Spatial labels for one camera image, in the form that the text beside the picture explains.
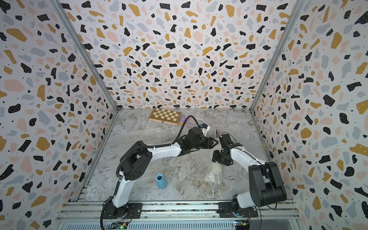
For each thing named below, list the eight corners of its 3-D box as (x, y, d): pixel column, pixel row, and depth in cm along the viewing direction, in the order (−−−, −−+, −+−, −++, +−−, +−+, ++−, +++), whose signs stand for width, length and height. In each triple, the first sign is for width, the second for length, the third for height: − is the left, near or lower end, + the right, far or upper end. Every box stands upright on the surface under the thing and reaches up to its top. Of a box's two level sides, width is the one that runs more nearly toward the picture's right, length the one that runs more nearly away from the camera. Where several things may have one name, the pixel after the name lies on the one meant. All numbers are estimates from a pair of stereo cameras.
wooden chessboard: (149, 120, 117) (148, 117, 114) (155, 110, 124) (154, 107, 122) (177, 125, 114) (177, 122, 111) (181, 115, 121) (181, 112, 119)
